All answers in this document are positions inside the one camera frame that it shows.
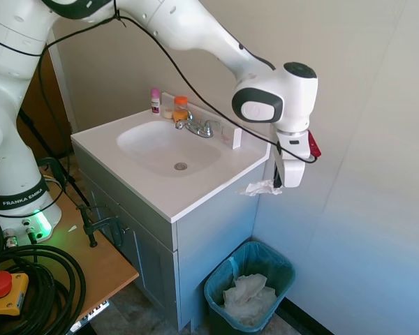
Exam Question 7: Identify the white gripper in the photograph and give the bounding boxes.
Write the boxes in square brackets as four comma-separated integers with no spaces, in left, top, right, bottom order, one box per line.
[273,129,312,189]

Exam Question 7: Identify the white tissue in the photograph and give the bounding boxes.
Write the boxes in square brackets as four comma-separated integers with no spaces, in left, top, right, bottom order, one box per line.
[235,179,284,198]

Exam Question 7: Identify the teal trash bin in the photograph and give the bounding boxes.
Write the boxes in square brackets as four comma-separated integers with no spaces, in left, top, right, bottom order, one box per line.
[204,241,297,332]

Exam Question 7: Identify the white cardboard box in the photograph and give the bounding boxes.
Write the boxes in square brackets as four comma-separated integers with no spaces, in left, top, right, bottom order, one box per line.
[221,118,244,151]

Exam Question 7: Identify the white sink countertop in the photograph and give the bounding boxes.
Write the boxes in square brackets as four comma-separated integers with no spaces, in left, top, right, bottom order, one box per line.
[71,92,272,223]

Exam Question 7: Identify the chrome faucet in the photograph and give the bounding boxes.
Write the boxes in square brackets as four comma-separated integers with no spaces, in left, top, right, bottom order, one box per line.
[175,110,221,139]

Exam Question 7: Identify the grey vanity cabinet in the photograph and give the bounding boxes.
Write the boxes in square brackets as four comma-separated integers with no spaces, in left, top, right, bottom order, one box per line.
[72,141,266,332]

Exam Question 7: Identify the orange lid bottle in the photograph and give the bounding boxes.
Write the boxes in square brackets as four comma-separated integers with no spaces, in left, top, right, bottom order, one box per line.
[172,96,190,124]

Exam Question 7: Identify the crumpled white paper waste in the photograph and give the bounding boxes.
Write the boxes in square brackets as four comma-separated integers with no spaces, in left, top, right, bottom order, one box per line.
[222,274,278,327]

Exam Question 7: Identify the black baseboard strip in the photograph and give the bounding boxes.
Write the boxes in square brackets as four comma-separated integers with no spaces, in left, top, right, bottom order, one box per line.
[275,298,336,335]

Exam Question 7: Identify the pink cap deodorant bottle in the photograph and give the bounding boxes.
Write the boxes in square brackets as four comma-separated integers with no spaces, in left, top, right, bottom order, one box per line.
[150,87,162,116]

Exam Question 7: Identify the black screw clamp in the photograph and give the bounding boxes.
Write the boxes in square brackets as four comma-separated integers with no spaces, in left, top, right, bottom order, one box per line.
[75,204,130,248]

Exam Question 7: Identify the desk height control panel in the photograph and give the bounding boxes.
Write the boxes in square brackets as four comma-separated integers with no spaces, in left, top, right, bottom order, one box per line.
[80,299,110,320]

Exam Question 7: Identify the brown wooden door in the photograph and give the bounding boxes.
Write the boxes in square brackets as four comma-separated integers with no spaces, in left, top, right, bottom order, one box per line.
[15,52,73,158]

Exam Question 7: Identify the yellow emergency stop button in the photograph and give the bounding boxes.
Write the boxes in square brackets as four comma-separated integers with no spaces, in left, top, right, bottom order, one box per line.
[0,271,29,317]

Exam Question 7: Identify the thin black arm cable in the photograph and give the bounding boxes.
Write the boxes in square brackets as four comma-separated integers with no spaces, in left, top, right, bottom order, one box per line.
[0,0,318,224]

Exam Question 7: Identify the coiled black cable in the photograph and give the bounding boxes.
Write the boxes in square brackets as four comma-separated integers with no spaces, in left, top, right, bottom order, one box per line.
[0,209,87,335]

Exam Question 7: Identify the white door frame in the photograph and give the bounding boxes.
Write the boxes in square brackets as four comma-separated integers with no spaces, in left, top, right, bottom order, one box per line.
[47,26,78,133]

